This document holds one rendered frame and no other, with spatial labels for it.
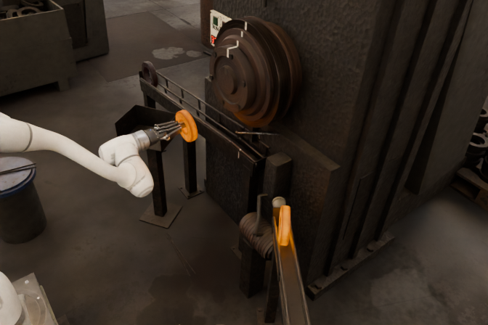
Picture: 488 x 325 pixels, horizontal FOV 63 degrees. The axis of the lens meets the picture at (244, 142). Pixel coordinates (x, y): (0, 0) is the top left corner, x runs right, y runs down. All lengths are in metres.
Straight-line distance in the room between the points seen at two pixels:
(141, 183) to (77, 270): 0.92
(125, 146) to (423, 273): 1.79
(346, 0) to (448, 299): 1.72
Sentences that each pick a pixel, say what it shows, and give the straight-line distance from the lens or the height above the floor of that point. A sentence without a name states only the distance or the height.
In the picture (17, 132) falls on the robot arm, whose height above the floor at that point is 1.16.
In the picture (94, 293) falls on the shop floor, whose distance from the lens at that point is 2.34.
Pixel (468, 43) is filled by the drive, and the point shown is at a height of 1.27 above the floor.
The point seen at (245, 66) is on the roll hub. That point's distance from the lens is 1.57.
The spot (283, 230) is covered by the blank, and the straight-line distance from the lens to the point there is 1.53.
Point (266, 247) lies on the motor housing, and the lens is 1.78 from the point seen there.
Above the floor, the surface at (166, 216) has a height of 0.01.
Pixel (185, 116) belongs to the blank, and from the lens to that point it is 1.84.
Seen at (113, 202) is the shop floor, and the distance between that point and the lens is 2.76.
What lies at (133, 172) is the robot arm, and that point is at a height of 0.83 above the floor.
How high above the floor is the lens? 1.89
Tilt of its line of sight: 36 degrees down
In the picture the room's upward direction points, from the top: 3 degrees clockwise
